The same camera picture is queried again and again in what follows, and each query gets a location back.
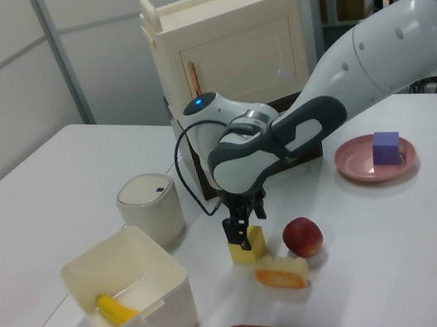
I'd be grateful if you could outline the purple cube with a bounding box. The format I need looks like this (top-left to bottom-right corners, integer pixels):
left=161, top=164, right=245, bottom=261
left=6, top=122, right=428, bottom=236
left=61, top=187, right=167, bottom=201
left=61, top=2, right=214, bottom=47
left=367, top=127, right=406, bottom=169

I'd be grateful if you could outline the red apple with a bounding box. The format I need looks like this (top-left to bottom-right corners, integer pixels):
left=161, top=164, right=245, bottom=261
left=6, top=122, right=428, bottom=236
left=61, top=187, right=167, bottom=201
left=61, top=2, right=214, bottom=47
left=279, top=213, right=327, bottom=262

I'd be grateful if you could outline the yellow cube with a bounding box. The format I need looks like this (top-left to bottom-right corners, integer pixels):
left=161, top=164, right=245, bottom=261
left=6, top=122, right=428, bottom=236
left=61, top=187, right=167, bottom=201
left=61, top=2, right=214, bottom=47
left=224, top=223, right=270, bottom=269

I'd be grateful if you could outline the cream toy cabinet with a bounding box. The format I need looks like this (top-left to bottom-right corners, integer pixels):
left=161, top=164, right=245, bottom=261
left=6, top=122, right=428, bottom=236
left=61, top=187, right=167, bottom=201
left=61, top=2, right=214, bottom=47
left=136, top=0, right=317, bottom=121

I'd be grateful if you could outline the wooden cabinet door handle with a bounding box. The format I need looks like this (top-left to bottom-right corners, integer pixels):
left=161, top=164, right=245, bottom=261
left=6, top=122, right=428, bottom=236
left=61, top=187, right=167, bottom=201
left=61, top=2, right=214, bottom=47
left=186, top=60, right=203, bottom=98

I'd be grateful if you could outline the pink plate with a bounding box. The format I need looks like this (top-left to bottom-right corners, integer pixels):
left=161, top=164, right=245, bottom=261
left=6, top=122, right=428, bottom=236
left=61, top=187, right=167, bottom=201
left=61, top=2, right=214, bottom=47
left=331, top=127, right=421, bottom=189

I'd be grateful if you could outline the orange cake slice toy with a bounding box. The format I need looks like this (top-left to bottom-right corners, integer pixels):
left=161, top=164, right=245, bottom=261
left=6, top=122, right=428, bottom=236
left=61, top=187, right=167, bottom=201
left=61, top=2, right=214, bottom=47
left=251, top=248, right=312, bottom=297

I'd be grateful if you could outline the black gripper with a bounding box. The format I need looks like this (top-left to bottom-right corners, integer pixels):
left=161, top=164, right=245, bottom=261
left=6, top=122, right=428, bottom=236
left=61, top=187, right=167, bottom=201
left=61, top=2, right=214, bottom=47
left=214, top=180, right=276, bottom=254

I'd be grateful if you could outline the yellow banana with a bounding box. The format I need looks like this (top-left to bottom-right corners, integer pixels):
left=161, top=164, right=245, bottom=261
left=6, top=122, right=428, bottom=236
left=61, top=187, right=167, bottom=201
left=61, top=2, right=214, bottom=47
left=94, top=287, right=142, bottom=327

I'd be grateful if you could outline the white lidded canister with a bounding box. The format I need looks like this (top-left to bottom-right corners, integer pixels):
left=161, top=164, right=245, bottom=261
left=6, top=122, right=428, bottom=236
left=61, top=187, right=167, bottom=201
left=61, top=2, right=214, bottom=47
left=112, top=168, right=190, bottom=254

